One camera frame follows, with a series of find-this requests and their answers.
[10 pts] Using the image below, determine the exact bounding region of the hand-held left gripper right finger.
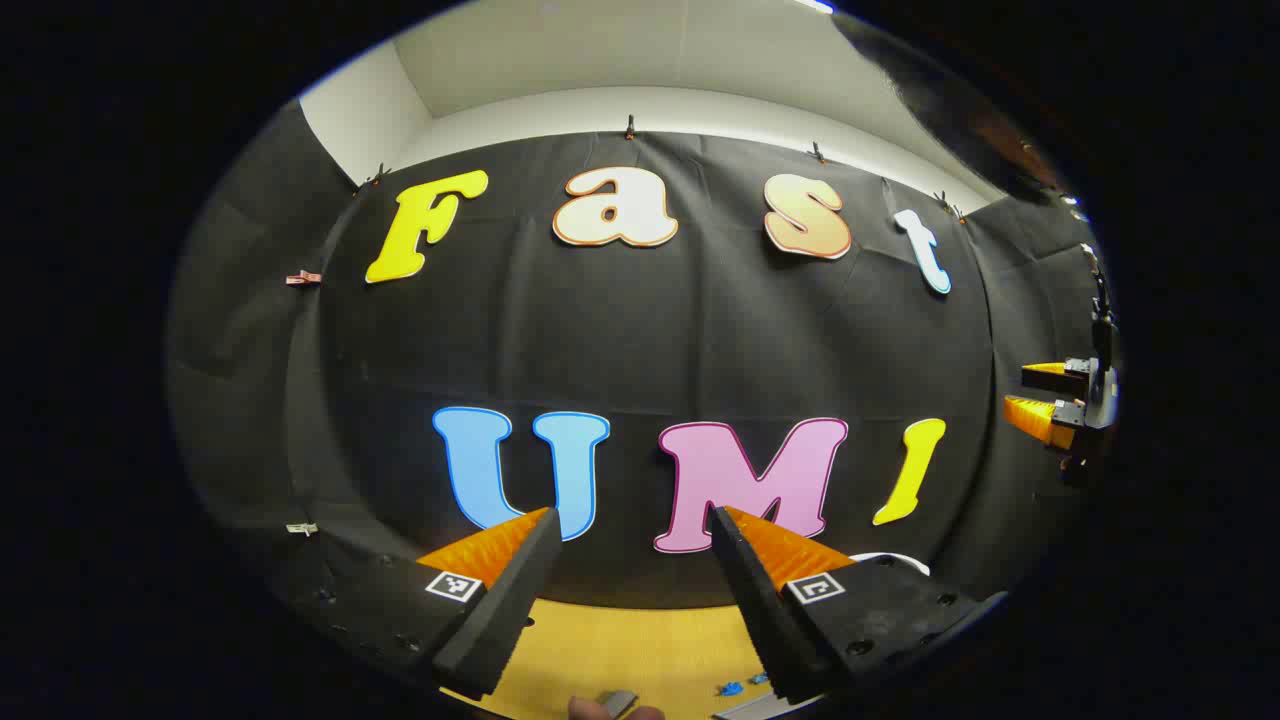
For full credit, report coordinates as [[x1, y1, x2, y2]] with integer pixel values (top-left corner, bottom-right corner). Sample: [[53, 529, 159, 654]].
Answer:
[[708, 505, 1009, 706]]

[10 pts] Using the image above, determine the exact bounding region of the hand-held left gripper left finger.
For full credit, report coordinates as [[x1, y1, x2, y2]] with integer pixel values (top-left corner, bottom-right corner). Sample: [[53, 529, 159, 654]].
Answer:
[[290, 506, 564, 701]]

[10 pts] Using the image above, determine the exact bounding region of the grey dustpan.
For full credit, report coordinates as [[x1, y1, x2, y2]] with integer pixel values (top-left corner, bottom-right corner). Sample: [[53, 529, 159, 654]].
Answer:
[[712, 692, 801, 720]]

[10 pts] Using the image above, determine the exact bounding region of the black backdrop cloth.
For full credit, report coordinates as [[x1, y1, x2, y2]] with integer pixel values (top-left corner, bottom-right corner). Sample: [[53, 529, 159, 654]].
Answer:
[[165, 100, 1121, 611]]

